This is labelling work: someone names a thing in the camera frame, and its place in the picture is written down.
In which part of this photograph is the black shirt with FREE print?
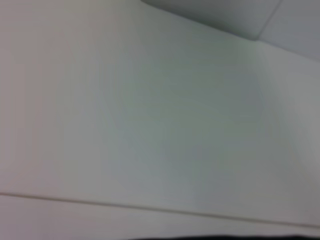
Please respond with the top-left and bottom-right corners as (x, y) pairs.
(132, 234), (320, 240)

